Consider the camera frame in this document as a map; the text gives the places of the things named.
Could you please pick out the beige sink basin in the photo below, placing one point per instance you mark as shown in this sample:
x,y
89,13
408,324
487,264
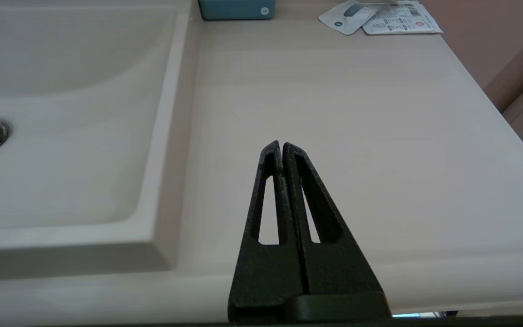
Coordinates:
x,y
84,136

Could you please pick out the blue soap dish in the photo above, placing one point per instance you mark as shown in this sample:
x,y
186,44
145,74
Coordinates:
x,y
234,9

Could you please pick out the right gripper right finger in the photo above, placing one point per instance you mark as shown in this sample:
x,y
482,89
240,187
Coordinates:
x,y
334,272

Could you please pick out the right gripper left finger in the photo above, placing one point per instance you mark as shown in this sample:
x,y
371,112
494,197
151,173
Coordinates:
x,y
266,272

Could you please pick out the white sachet with text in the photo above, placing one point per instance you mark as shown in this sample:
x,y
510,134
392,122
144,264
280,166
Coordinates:
x,y
407,22

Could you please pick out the white sachet grey print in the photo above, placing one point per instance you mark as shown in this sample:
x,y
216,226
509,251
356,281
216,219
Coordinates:
x,y
347,18

